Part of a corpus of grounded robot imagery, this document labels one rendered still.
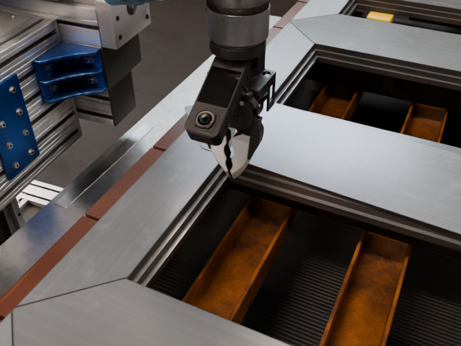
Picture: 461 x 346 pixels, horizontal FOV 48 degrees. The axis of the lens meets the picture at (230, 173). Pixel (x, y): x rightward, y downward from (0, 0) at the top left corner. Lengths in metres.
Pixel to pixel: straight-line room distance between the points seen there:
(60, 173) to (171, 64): 1.03
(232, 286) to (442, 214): 0.33
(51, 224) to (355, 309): 0.54
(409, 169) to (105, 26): 0.58
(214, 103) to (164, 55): 2.43
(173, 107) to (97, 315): 0.73
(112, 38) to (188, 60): 1.98
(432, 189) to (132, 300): 0.44
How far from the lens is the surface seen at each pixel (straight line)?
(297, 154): 0.80
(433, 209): 0.76
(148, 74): 2.85
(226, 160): 0.73
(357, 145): 0.84
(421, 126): 1.24
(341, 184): 0.76
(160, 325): 0.59
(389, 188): 0.77
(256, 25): 0.62
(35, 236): 0.96
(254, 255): 0.87
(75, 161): 2.27
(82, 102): 1.12
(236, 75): 0.64
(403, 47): 1.18
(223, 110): 0.61
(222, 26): 0.62
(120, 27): 1.01
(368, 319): 0.82
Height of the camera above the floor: 1.33
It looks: 39 degrees down
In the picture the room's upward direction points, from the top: straight up
